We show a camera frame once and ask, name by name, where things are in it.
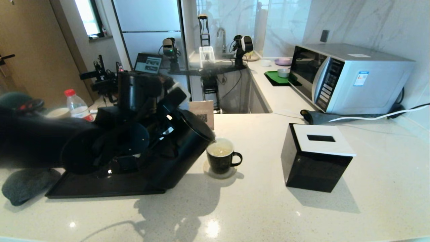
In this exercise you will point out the black and white device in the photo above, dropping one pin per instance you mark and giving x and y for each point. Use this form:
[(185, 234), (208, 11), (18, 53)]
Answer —
[(243, 46)]

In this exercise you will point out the black upright stand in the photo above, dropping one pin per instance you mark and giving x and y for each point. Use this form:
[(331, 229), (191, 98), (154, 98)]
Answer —
[(204, 36)]

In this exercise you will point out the QR code sign stand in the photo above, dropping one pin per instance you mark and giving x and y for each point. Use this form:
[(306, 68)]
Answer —
[(201, 109)]

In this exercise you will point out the dark grey wall socket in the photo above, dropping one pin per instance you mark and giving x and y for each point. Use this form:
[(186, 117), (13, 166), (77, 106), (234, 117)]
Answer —
[(324, 36)]

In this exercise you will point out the dark grey fuzzy cloth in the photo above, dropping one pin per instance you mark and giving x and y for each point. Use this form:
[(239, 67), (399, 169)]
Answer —
[(27, 188)]

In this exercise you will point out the black metal rack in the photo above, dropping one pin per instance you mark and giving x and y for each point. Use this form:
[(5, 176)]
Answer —
[(210, 88)]

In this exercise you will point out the silver microwave oven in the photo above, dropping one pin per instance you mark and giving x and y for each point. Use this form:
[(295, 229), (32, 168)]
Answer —
[(369, 84)]

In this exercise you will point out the green chair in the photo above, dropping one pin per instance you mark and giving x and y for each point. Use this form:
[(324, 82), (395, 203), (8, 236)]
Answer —
[(11, 97)]

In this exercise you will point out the black mug white inside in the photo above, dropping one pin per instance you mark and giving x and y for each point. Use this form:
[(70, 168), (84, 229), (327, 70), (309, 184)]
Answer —
[(221, 163)]

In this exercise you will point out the dark slate cloth bundle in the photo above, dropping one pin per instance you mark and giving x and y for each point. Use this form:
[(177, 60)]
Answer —
[(315, 117)]

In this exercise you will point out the paper cup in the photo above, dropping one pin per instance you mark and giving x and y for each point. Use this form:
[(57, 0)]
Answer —
[(58, 113)]

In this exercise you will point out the black tissue box white lid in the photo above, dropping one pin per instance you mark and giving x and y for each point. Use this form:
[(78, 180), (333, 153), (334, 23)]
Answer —
[(312, 171)]

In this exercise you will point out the black rectangular serving tray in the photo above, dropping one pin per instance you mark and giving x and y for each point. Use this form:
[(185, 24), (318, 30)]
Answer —
[(100, 188)]

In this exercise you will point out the small white cup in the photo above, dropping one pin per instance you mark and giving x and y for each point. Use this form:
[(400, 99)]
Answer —
[(265, 63)]

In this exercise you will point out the black electric kettle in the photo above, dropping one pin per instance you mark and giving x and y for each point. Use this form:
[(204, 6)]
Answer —
[(181, 158)]

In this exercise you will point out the round white coaster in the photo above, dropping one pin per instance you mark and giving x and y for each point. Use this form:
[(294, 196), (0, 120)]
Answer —
[(220, 176)]

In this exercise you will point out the purple plate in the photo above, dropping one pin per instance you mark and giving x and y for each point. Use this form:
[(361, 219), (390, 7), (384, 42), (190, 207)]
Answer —
[(283, 62)]

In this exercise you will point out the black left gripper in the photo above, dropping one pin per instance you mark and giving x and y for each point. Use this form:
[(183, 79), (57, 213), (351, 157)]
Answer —
[(163, 126)]

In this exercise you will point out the small grey bowl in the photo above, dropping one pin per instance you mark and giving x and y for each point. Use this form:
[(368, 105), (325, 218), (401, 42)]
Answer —
[(283, 73)]

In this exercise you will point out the black framed window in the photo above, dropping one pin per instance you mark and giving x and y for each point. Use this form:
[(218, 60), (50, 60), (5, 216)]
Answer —
[(85, 16)]

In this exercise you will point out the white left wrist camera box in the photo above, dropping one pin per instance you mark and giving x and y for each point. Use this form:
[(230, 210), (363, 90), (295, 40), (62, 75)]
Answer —
[(179, 90)]

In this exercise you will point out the grey device green light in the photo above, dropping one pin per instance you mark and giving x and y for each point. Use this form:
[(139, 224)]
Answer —
[(169, 46)]

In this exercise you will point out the metal sink faucet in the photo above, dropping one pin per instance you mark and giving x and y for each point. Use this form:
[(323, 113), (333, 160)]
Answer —
[(223, 36)]

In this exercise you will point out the open black laptop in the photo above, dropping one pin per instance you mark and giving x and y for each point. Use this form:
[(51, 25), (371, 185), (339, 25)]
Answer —
[(149, 64)]

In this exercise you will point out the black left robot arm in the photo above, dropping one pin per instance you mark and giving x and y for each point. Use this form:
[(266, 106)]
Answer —
[(137, 92)]

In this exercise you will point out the frosted glass sliding door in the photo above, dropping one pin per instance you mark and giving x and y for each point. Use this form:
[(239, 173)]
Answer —
[(147, 20)]

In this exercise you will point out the green tray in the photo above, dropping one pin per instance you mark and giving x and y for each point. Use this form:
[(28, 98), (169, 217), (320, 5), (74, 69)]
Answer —
[(273, 78)]

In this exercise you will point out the brown wooden door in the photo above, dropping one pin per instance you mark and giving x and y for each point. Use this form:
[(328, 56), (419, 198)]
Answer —
[(33, 33)]

